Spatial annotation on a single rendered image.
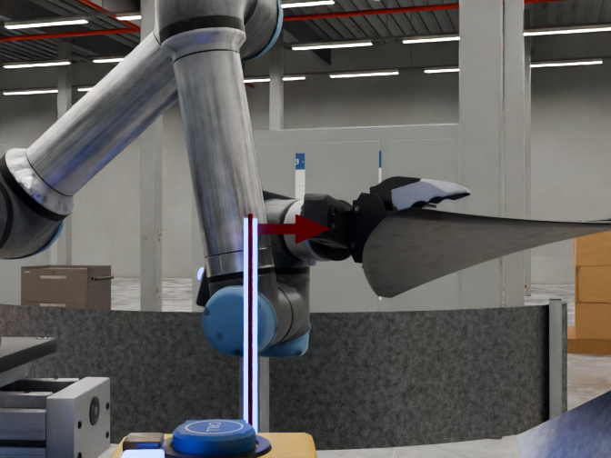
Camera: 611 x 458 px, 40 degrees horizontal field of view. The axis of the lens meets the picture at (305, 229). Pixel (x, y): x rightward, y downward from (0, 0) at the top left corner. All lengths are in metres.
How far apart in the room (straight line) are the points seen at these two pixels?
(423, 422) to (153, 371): 0.81
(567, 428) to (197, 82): 0.51
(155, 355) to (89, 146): 1.48
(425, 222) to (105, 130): 0.61
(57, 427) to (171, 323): 1.53
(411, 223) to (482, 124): 4.40
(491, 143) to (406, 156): 1.88
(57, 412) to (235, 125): 0.38
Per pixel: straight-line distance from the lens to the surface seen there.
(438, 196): 0.83
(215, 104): 0.92
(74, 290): 7.38
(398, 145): 6.78
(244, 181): 0.91
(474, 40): 5.08
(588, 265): 8.72
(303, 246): 0.97
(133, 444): 0.42
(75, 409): 1.00
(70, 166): 1.14
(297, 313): 1.00
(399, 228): 0.61
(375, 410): 2.52
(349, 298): 6.84
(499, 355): 2.69
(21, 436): 1.02
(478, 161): 4.97
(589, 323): 8.78
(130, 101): 1.10
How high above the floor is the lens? 1.18
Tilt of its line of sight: level
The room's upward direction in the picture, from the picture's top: straight up
